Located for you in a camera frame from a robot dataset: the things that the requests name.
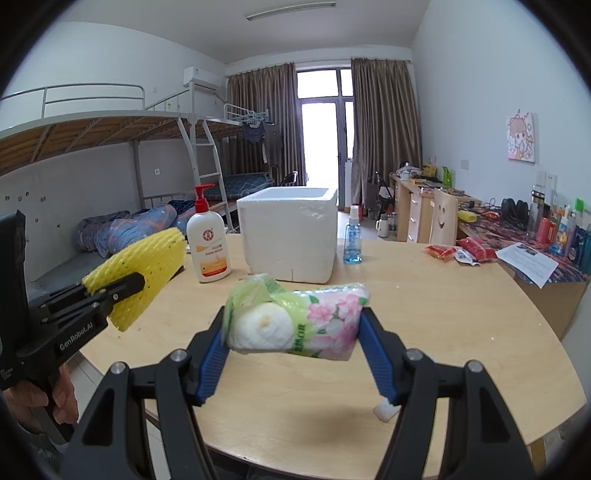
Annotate blue star quilt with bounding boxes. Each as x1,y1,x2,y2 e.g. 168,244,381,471
76,200,197,257

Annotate wooden chair with smiley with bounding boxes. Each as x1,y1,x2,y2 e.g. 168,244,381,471
429,188,459,245

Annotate pink cartoon wall poster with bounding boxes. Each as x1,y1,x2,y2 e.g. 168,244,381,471
505,112,537,163

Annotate grey metal bunk bed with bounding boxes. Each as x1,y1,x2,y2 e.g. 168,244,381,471
0,83,241,287
198,104,278,213

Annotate glass balcony door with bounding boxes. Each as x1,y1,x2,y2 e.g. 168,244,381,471
295,67,355,210

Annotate yellow foam fruit net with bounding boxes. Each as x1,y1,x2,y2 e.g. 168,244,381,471
82,227,188,333

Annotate ceiling tube light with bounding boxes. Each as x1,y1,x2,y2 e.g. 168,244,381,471
246,2,337,22

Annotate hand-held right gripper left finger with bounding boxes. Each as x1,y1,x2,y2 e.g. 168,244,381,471
58,307,232,480

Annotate brown curtain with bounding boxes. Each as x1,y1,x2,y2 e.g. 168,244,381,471
351,58,423,208
227,63,303,185

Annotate blue plaid bedding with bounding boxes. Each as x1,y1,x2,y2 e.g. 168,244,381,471
203,172,274,201

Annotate printed paper sheet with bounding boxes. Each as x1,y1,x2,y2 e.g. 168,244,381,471
496,242,559,289

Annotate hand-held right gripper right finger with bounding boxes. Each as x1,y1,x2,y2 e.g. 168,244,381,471
358,307,539,480

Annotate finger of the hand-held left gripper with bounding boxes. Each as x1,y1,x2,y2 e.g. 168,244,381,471
28,271,147,325

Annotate large red snack packet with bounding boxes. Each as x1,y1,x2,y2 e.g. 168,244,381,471
457,237,498,264

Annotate hanging dark clothes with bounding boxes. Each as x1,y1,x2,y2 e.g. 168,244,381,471
242,122,283,167

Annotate lotion bottle with red pump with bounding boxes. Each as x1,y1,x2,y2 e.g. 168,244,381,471
186,184,232,284

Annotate white foam tube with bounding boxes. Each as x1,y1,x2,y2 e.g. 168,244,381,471
373,399,400,423

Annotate person's left hand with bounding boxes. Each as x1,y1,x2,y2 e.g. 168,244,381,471
2,364,80,424

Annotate grey bunk bed ladder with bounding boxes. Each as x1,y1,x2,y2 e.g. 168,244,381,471
178,117,234,232

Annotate white air conditioner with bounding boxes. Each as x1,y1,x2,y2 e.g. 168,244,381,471
183,67,222,90

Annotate floral tissue packet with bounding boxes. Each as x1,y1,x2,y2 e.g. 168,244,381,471
224,273,371,362

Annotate desk with patterned cover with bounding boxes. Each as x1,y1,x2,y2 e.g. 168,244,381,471
455,208,591,342

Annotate wooden desk with drawers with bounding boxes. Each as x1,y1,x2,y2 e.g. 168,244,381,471
389,171,483,243

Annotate row of toiletry bottles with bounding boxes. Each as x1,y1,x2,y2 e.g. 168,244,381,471
529,185,591,273

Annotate blue spray bottle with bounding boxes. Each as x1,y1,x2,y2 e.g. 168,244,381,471
343,205,363,265

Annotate black headphones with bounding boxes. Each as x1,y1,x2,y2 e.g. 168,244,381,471
501,198,532,229

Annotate white foam box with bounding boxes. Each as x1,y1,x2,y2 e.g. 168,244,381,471
236,186,339,284

